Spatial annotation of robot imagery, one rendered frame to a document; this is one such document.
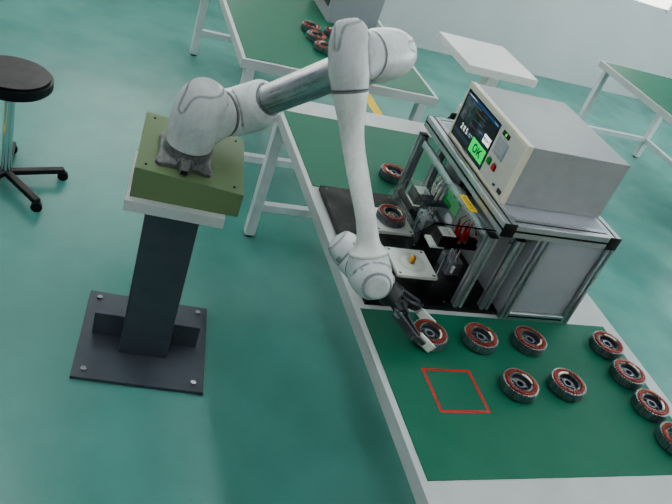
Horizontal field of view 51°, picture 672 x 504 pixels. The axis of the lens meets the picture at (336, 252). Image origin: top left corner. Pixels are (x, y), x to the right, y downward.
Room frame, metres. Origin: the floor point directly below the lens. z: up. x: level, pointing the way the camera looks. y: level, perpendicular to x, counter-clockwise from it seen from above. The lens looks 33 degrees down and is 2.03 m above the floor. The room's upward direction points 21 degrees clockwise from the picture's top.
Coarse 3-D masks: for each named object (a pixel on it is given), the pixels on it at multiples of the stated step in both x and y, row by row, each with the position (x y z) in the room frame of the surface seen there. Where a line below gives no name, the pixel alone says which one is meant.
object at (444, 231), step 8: (432, 232) 2.08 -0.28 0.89; (440, 232) 2.05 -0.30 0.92; (448, 232) 2.07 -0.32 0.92; (432, 240) 2.05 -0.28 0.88; (440, 240) 2.03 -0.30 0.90; (448, 240) 2.04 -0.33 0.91; (456, 240) 2.05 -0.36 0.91; (440, 248) 2.04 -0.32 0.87; (456, 248) 2.06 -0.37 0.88; (464, 248) 2.07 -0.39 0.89; (472, 248) 2.08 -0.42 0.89; (456, 256) 2.08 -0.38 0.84
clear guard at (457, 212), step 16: (416, 192) 1.97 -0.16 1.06; (432, 192) 2.01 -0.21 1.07; (448, 192) 2.05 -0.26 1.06; (464, 192) 2.09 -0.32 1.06; (400, 208) 1.93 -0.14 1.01; (416, 208) 1.91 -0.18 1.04; (432, 208) 1.91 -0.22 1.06; (448, 208) 1.94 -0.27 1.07; (464, 208) 1.98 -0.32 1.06; (480, 208) 2.03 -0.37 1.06; (416, 224) 1.84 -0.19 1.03; (432, 224) 1.83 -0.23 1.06; (448, 224) 1.85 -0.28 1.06; (464, 224) 1.88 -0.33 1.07; (480, 224) 1.92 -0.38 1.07
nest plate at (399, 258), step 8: (392, 248) 2.08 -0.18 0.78; (400, 248) 2.09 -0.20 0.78; (392, 256) 2.03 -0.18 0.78; (400, 256) 2.05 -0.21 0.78; (408, 256) 2.06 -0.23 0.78; (416, 256) 2.08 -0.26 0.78; (424, 256) 2.10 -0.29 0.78; (392, 264) 1.99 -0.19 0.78; (400, 264) 2.00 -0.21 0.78; (408, 264) 2.02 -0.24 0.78; (416, 264) 2.03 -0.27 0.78; (424, 264) 2.05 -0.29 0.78; (400, 272) 1.95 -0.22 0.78; (408, 272) 1.97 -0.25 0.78; (416, 272) 1.99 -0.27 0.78; (424, 272) 2.01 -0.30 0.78; (432, 272) 2.02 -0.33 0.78
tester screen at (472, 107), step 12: (468, 96) 2.37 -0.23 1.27; (468, 108) 2.34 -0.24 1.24; (480, 108) 2.28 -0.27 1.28; (468, 120) 2.31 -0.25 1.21; (480, 120) 2.25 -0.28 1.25; (492, 120) 2.20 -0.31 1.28; (468, 132) 2.29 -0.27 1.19; (492, 132) 2.17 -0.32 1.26; (468, 144) 2.26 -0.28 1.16; (480, 144) 2.20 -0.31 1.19
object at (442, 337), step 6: (420, 324) 1.72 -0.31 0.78; (426, 324) 1.73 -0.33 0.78; (432, 324) 1.74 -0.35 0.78; (438, 324) 1.75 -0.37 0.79; (420, 330) 1.69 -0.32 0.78; (426, 330) 1.71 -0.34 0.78; (432, 330) 1.74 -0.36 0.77; (438, 330) 1.73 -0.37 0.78; (444, 330) 1.73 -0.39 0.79; (426, 336) 1.67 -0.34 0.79; (432, 336) 1.70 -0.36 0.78; (438, 336) 1.72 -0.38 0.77; (444, 336) 1.70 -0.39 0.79; (432, 342) 1.66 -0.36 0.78; (438, 342) 1.67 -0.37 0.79; (444, 342) 1.68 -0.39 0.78; (438, 348) 1.67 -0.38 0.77
